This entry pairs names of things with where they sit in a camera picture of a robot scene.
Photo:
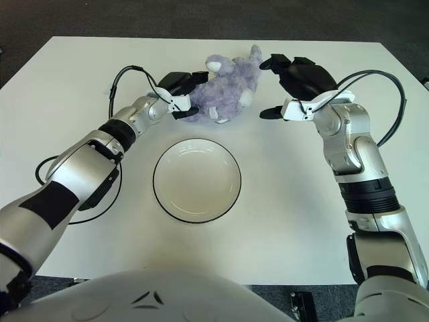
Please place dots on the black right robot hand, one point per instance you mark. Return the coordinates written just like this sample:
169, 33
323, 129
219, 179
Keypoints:
308, 80

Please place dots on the black metal table bracket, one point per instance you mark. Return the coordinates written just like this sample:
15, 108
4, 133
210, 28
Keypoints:
303, 307

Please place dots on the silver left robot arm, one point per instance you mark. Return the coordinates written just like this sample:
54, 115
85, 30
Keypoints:
77, 171

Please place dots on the purple plush doll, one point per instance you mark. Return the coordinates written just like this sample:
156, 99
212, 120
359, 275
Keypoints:
228, 90

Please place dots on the white plate with black rim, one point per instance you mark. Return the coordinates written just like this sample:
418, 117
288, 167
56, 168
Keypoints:
197, 179

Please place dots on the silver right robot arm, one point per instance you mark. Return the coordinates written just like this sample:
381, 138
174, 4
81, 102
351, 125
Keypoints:
362, 167

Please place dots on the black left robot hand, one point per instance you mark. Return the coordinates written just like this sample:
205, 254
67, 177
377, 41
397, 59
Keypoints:
177, 84

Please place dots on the grey robot torso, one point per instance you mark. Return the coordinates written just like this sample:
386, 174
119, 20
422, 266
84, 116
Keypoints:
167, 298

